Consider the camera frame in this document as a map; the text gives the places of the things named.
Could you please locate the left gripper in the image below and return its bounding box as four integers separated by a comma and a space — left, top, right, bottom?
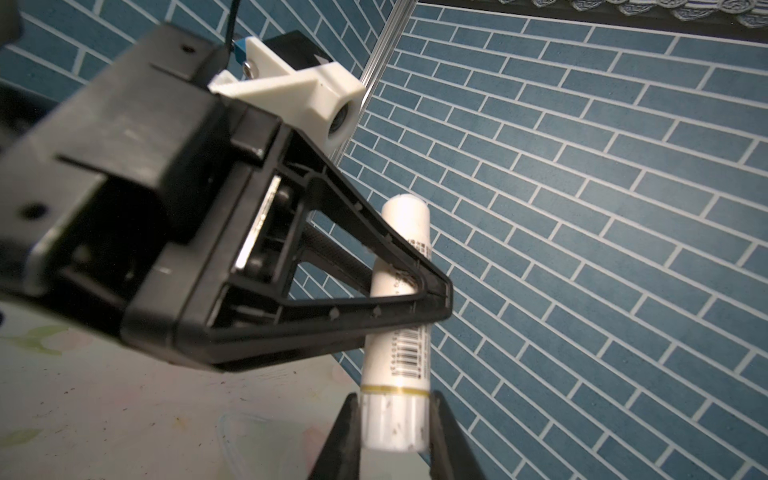
1, 24, 312, 369

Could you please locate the white glue stick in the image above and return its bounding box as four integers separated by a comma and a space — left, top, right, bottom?
360, 194, 431, 453

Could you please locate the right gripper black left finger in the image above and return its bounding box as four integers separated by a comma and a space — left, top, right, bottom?
307, 393, 361, 480

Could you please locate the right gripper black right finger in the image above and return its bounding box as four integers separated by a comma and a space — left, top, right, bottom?
429, 391, 486, 480

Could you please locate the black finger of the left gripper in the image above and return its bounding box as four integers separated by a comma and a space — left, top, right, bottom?
203, 128, 453, 372

